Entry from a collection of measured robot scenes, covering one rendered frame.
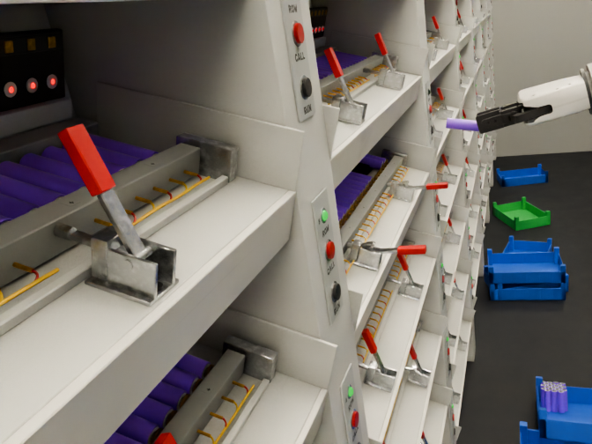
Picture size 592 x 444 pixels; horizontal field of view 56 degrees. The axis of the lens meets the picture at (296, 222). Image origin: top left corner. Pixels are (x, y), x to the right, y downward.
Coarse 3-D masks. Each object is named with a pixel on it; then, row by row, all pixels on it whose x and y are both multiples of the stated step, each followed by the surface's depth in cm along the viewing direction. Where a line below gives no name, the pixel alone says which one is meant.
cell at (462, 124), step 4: (448, 120) 97; (452, 120) 97; (456, 120) 97; (460, 120) 97; (464, 120) 97; (468, 120) 97; (448, 124) 97; (452, 124) 97; (456, 124) 97; (460, 124) 97; (464, 124) 96; (468, 124) 96; (472, 124) 96; (476, 124) 96; (448, 128) 98; (452, 128) 98; (456, 128) 97; (460, 128) 97; (464, 128) 97; (468, 128) 96; (472, 128) 96; (476, 128) 96
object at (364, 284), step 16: (384, 144) 112; (400, 144) 111; (416, 144) 110; (416, 160) 111; (432, 160) 110; (400, 176) 106; (416, 176) 108; (416, 192) 100; (400, 208) 92; (416, 208) 101; (384, 224) 85; (400, 224) 86; (368, 240) 79; (384, 240) 80; (400, 240) 86; (384, 256) 76; (352, 272) 70; (368, 272) 71; (384, 272) 74; (352, 288) 67; (368, 288) 67; (352, 304) 58; (368, 304) 65; (352, 320) 58
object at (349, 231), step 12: (396, 156) 110; (396, 168) 104; (408, 168) 108; (384, 180) 96; (396, 180) 101; (372, 192) 90; (360, 204) 85; (372, 204) 86; (360, 216) 81; (348, 228) 76; (372, 228) 81; (348, 240) 74
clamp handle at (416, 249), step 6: (372, 246) 72; (402, 246) 71; (408, 246) 71; (414, 246) 70; (420, 246) 70; (378, 252) 72; (384, 252) 71; (390, 252) 71; (396, 252) 71; (402, 252) 70; (408, 252) 70; (414, 252) 70; (420, 252) 69
